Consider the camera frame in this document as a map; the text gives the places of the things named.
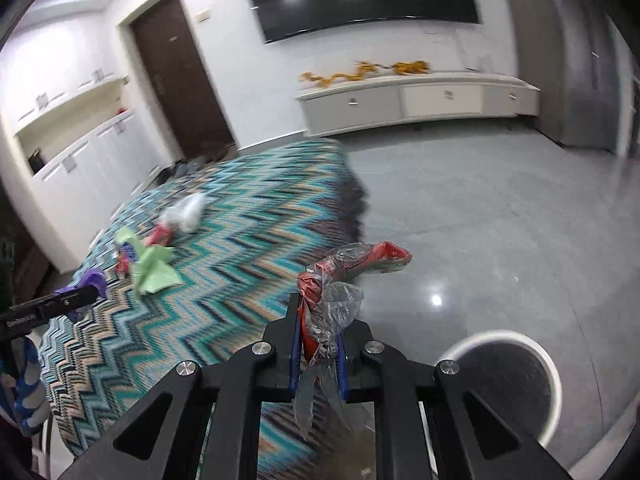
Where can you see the white wall cabinet unit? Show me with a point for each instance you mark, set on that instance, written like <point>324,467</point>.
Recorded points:
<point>75,125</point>

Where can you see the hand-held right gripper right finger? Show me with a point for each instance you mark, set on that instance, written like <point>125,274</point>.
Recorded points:
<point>343,367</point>

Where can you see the zigzag patterned rug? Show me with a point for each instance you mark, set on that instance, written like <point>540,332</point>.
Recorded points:
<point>225,260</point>

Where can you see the person's left hand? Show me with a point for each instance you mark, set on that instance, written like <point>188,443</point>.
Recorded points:
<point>25,390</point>

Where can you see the golden tiger figurine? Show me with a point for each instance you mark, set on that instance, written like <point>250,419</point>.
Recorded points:
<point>412,66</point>

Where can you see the clear plastic bag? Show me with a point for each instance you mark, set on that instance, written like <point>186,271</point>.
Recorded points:
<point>186,212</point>

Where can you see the green crumpled paper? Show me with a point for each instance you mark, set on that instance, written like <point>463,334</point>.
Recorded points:
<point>152,266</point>

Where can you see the white and grey television cabinet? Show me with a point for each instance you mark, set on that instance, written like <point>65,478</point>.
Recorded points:
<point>410,100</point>

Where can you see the red and clear plastic wrapper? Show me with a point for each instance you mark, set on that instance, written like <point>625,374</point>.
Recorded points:
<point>325,280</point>

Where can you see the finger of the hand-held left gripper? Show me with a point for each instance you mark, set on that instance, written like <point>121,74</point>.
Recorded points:
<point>70,300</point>

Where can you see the purple wrapper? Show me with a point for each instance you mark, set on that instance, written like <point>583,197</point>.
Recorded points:
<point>94,280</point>

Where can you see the red and blue small wrapper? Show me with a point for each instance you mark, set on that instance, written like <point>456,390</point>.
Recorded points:
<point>125,258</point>

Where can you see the beige wall switch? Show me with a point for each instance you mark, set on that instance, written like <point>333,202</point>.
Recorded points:
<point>202,14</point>

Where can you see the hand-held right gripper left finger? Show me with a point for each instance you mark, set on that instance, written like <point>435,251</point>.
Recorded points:
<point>295,345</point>

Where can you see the dark brown door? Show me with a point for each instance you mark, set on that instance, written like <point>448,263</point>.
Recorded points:
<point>180,75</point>

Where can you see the white trash bin black liner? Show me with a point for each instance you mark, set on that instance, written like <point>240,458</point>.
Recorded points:
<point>505,385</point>

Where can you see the grey refrigerator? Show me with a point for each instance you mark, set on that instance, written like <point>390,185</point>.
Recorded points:
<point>580,60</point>

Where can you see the black bag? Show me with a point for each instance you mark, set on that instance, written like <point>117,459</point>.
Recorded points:
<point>36,160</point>

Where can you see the red crumpled wrapper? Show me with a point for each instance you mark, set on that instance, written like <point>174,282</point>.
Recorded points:
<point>162,234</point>

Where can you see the golden dragon figurine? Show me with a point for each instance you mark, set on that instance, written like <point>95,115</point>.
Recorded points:
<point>325,79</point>
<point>366,67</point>

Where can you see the grey slipper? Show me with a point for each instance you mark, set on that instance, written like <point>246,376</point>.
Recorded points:
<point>201,161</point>
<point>190,166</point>

